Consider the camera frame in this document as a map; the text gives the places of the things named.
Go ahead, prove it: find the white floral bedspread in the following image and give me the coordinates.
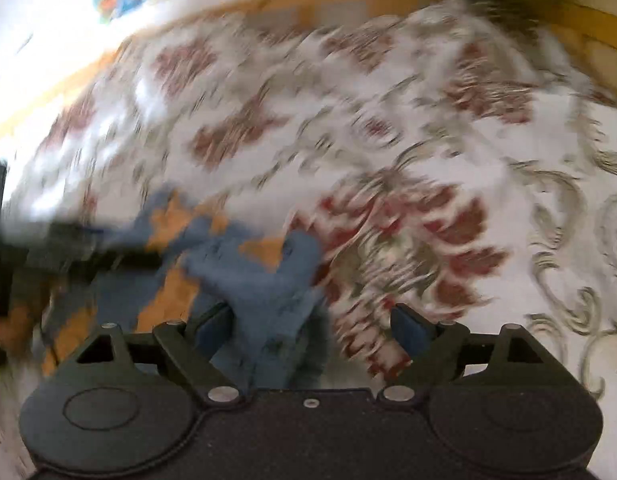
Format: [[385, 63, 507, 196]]
[[0, 0, 617, 401]]

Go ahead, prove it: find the blue pants orange truck print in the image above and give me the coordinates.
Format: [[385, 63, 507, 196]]
[[34, 190, 330, 389]]

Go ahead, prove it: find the wooden bed frame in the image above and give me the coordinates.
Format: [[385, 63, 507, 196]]
[[0, 0, 617, 140]]

